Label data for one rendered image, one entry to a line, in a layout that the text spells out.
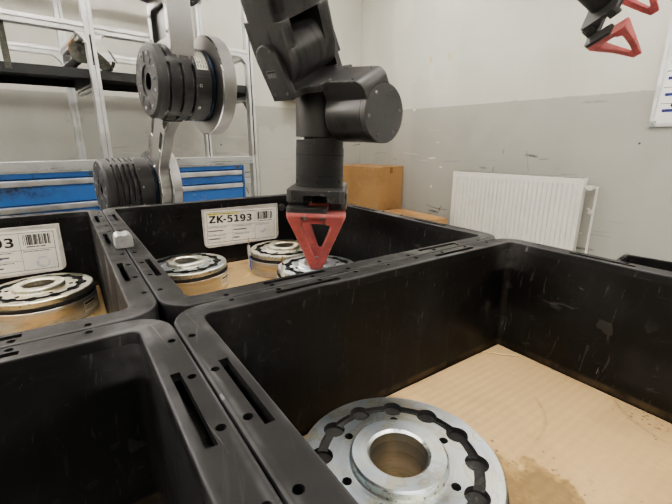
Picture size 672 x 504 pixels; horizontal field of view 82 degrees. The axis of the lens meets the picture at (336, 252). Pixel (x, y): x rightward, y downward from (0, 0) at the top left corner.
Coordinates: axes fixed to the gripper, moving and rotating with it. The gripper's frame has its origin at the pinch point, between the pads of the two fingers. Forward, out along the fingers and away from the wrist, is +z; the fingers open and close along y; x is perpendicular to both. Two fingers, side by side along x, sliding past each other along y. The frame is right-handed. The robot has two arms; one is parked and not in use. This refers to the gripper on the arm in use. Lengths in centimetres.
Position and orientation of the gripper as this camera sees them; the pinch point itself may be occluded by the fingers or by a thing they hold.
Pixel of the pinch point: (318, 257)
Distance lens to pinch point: 50.0
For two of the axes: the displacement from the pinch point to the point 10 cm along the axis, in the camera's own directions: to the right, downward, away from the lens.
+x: -10.0, -0.4, 0.4
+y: 0.5, -2.8, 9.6
